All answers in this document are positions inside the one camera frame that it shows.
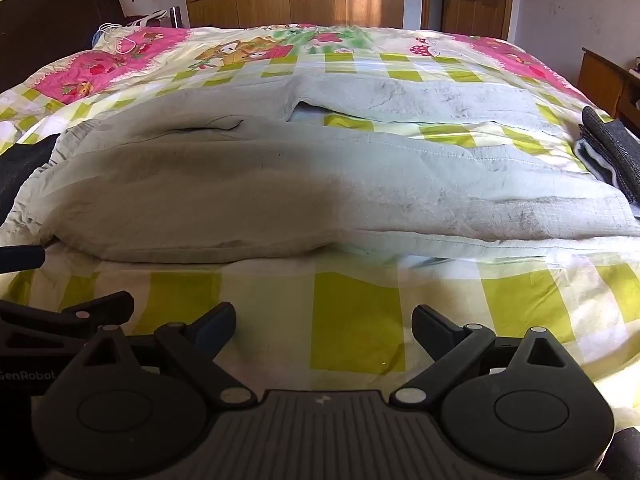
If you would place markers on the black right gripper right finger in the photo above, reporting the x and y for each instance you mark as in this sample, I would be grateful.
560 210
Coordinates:
456 352

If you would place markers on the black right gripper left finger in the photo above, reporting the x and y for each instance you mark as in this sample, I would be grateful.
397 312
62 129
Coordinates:
192 348

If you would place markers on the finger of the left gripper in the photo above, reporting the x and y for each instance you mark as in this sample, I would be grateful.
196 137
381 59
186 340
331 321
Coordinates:
84 320
21 258

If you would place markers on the light grey pants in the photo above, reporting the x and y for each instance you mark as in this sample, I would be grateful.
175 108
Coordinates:
221 174

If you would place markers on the folded black garment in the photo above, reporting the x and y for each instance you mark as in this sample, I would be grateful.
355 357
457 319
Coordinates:
22 166

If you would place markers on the checkered floral bed quilt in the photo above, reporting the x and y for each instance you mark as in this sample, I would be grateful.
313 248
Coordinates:
338 318

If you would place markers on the dark wooden headboard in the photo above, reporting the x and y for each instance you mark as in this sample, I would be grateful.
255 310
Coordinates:
35 33

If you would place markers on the folded dark grey jeans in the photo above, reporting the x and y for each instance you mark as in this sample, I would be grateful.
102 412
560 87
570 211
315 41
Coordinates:
611 153

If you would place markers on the silver cup on nightstand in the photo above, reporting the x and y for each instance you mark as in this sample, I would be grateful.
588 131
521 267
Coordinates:
175 17

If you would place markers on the wooden side table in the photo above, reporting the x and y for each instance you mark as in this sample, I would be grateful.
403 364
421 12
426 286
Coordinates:
611 88

